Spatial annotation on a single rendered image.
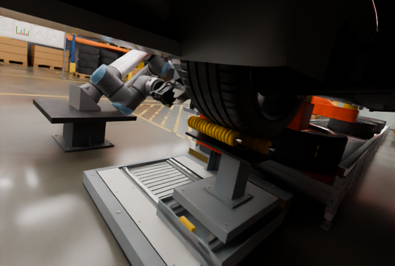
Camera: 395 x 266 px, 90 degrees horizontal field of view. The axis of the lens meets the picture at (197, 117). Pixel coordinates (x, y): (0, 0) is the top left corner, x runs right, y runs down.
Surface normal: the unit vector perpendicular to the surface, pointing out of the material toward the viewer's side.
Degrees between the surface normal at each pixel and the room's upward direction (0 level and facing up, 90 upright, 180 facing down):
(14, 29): 90
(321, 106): 90
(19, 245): 0
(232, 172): 90
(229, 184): 90
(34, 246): 0
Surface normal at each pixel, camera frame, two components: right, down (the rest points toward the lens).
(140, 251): 0.18, -0.97
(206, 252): -0.71, 0.00
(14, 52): 0.70, 0.26
